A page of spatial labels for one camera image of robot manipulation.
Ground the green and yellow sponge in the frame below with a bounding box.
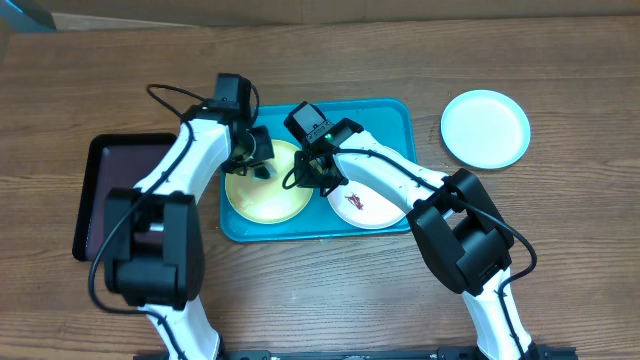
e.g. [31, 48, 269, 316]
[253, 164, 273, 180]

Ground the white plate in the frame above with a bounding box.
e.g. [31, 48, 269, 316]
[327, 180, 405, 230]

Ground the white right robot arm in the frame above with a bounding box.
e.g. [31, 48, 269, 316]
[284, 116, 538, 359]

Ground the black water tray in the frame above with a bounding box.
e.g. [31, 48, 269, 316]
[72, 133, 176, 262]

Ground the yellow-green plate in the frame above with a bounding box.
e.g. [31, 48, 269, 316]
[224, 140, 313, 224]

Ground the cardboard backdrop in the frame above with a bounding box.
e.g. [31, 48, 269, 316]
[38, 0, 639, 26]

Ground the light blue plate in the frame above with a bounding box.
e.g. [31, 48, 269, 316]
[440, 89, 531, 170]

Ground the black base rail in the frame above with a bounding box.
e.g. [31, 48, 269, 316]
[132, 345, 578, 360]

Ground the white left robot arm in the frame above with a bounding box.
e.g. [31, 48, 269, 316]
[92, 103, 273, 359]

